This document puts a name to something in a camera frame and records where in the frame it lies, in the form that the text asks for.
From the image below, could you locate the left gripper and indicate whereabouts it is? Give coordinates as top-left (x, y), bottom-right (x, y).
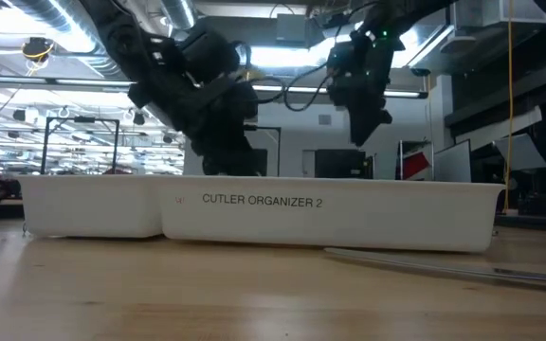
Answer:
top-left (127, 70), bottom-right (264, 178)

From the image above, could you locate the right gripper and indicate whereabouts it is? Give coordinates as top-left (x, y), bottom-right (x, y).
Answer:
top-left (326, 29), bottom-right (407, 147)

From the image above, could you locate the white cutlery organizer tray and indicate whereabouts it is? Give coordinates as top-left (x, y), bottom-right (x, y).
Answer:
top-left (18, 173), bottom-right (507, 254)

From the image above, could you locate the silver table knife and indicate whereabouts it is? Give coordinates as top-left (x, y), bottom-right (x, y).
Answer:
top-left (323, 245), bottom-right (546, 287)

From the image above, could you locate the black cabinet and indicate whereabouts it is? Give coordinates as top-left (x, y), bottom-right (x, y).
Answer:
top-left (314, 148), bottom-right (374, 181)

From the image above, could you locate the red panel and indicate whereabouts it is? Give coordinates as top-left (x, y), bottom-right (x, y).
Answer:
top-left (401, 151), bottom-right (432, 181)

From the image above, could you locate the gray board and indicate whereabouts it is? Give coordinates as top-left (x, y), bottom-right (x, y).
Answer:
top-left (432, 139), bottom-right (473, 185)

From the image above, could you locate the gray ceiling box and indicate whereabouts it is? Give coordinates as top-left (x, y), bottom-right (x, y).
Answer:
top-left (275, 12), bottom-right (308, 45)

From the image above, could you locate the white slanted beam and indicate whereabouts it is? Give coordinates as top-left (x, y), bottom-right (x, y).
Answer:
top-left (453, 105), bottom-right (544, 146)

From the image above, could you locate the gray tilted panel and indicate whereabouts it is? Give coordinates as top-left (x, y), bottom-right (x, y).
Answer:
top-left (492, 132), bottom-right (546, 172)

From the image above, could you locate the white ceiling unit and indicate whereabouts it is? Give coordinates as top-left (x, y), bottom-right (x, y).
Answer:
top-left (452, 0), bottom-right (546, 27)

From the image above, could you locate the linear ceiling light fixture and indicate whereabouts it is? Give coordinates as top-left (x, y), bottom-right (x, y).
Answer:
top-left (0, 73), bottom-right (429, 100)

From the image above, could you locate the black metal frame stand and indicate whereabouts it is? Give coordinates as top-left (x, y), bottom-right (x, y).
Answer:
top-left (39, 116), bottom-right (121, 178)
top-left (242, 124), bottom-right (283, 178)

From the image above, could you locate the shiny round duct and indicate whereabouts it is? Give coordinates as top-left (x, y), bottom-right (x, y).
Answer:
top-left (158, 0), bottom-right (199, 31)

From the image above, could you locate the yellow hanging cable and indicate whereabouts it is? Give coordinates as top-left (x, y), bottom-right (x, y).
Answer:
top-left (501, 0), bottom-right (516, 213)

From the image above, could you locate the silver spiral duct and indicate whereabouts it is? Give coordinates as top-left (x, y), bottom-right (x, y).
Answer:
top-left (5, 0), bottom-right (130, 81)

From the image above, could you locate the round black ceiling camera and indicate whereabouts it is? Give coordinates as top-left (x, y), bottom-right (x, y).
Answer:
top-left (20, 36), bottom-right (56, 65)

